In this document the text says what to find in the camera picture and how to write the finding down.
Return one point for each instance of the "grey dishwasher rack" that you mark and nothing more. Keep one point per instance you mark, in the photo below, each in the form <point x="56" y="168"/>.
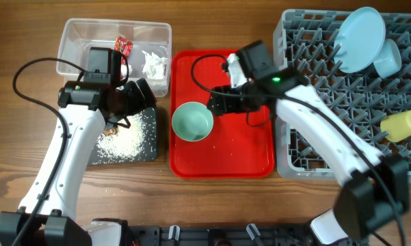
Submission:
<point x="304" y="39"/>

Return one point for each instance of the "black food waste tray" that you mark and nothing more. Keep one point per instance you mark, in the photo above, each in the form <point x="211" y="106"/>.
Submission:
<point x="150" y="147"/>

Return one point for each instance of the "light blue bowl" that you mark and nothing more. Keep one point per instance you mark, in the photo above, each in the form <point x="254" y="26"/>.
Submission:
<point x="388" y="61"/>

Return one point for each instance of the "brown food scrap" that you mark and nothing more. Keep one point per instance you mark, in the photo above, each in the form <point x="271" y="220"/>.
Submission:
<point x="111" y="131"/>

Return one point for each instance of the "small white tissue ball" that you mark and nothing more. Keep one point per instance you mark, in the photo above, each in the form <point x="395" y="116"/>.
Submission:
<point x="125" y="70"/>

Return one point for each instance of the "light blue plate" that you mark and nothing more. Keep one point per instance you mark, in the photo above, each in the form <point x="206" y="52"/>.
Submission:
<point x="360" y="40"/>

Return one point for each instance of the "green bowl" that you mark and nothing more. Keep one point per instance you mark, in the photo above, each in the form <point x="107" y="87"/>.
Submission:
<point x="192" y="121"/>

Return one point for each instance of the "white rice pile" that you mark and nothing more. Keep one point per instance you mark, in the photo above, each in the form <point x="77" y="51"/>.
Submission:
<point x="126" y="136"/>

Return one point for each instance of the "red snack wrapper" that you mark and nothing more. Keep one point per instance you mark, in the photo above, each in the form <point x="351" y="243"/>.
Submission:
<point x="124" y="46"/>

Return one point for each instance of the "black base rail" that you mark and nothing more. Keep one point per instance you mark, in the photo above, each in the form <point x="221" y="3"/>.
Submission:
<point x="251" y="235"/>

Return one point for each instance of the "white tissue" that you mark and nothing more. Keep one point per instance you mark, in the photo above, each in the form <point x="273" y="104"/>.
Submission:
<point x="154" y="67"/>

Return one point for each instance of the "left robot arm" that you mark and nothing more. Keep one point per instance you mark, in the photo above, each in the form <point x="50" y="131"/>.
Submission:
<point x="101" y="96"/>

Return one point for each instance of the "yellow plastic cup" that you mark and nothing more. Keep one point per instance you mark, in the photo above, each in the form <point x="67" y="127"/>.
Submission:
<point x="398" y="126"/>

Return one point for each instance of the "red serving tray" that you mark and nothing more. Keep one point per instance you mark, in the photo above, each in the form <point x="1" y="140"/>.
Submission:
<point x="239" y="145"/>

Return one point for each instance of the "clear plastic waste bin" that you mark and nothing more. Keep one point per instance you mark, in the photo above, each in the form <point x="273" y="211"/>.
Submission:
<point x="81" y="34"/>

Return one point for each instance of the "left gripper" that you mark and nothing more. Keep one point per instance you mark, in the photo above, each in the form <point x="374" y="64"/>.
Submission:
<point x="138" y="102"/>

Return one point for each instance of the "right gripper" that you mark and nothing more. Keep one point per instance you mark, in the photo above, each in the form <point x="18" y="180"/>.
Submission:
<point x="223" y="104"/>

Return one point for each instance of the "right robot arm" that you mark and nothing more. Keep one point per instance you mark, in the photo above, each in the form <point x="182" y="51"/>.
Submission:
<point x="374" y="187"/>

